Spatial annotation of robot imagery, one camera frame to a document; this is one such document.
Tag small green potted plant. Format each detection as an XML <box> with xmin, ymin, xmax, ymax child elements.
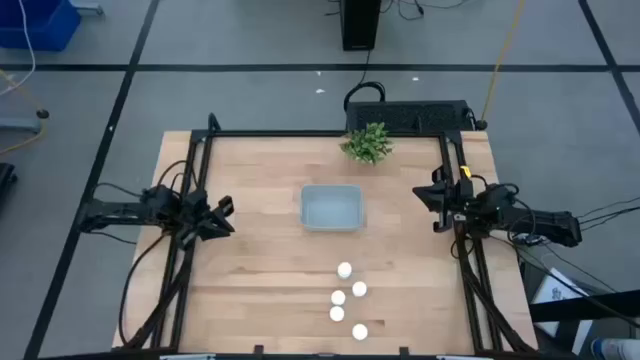
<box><xmin>339</xmin><ymin>121</ymin><xmax>395</xmax><ymax>166</ymax></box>

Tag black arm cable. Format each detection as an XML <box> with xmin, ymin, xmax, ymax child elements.
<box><xmin>117</xmin><ymin>232</ymin><xmax>170</xmax><ymax>347</ymax></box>

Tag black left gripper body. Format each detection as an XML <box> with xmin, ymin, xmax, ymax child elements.
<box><xmin>180</xmin><ymin>188</ymin><xmax>222</xmax><ymax>240</ymax></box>

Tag black power cable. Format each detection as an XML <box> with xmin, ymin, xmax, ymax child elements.
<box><xmin>342</xmin><ymin>49</ymin><xmax>388</xmax><ymax>114</ymax></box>

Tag white cable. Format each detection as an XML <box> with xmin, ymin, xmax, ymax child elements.
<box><xmin>0</xmin><ymin>0</ymin><xmax>37</xmax><ymax>97</ymax></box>

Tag black computer tower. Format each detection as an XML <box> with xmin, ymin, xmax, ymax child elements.
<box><xmin>339</xmin><ymin>0</ymin><xmax>382</xmax><ymax>52</ymax></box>

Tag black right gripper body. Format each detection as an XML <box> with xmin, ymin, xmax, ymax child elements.
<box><xmin>432</xmin><ymin>167</ymin><xmax>476</xmax><ymax>224</ymax></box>

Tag yellow hanging cable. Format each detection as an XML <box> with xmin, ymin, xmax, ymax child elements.
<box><xmin>479</xmin><ymin>0</ymin><xmax>527</xmax><ymax>129</ymax></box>

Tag pale plastic basket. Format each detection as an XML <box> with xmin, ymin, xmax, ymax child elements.
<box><xmin>299</xmin><ymin>183</ymin><xmax>366</xmax><ymax>233</ymax></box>

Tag black mesh case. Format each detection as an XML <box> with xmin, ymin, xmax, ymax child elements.
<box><xmin>344</xmin><ymin>99</ymin><xmax>474</xmax><ymax>135</ymax></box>

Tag white paper box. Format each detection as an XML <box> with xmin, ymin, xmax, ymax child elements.
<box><xmin>529</xmin><ymin>267</ymin><xmax>594</xmax><ymax>354</ymax></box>

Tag yellow floor cable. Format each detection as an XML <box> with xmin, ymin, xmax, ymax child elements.
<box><xmin>0</xmin><ymin>68</ymin><xmax>47</xmax><ymax>155</ymax></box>

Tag blue plastic bin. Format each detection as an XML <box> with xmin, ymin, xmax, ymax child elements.
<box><xmin>0</xmin><ymin>0</ymin><xmax>82</xmax><ymax>52</ymax></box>

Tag black crossbar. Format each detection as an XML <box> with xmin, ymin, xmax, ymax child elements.
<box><xmin>528</xmin><ymin>288</ymin><xmax>640</xmax><ymax>324</ymax></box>

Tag person's shoe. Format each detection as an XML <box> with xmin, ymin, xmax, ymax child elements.
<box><xmin>589</xmin><ymin>337</ymin><xmax>640</xmax><ymax>360</ymax></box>

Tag black metal table frame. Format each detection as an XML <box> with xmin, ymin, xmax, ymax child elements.
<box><xmin>122</xmin><ymin>112</ymin><xmax>539</xmax><ymax>354</ymax></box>

